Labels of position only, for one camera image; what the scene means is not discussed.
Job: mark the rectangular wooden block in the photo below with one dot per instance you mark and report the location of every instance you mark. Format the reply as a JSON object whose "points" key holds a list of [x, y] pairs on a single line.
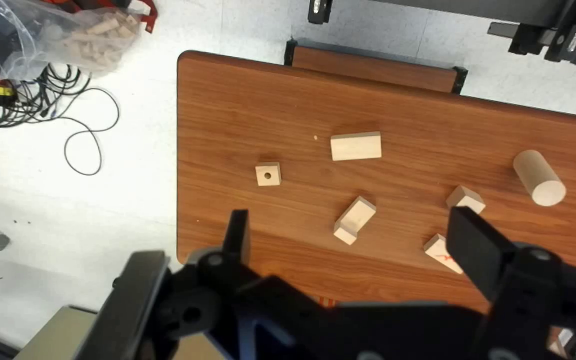
{"points": [[357, 146]]}

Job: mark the plastic bag of wooden blocks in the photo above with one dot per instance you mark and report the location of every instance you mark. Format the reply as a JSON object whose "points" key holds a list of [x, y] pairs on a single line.
{"points": [[36, 35]]}

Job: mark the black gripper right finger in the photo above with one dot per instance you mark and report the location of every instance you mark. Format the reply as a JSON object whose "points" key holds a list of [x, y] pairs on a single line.
{"points": [[478, 248]]}

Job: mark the notched wooden block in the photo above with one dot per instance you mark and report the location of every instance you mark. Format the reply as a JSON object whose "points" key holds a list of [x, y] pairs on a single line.
{"points": [[352, 220]]}

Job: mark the wooden cube with hole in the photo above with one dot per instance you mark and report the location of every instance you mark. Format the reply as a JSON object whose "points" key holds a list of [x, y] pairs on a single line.
{"points": [[268, 175]]}

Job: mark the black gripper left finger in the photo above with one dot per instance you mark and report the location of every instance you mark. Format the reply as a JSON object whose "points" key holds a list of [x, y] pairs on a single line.
{"points": [[236, 238]]}

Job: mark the wooden block with red marks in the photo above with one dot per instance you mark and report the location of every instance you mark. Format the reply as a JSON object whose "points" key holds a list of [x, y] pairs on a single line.
{"points": [[436, 251]]}

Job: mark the wooden table leg base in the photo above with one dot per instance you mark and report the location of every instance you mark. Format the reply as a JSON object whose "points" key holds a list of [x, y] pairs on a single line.
{"points": [[376, 69]]}

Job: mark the wooden cylinder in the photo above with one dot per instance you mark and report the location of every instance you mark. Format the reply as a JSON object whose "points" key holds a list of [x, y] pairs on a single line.
{"points": [[539, 178]]}

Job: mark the small plain wooden cube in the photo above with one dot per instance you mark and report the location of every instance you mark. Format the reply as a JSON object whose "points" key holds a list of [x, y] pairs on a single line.
{"points": [[465, 196]]}

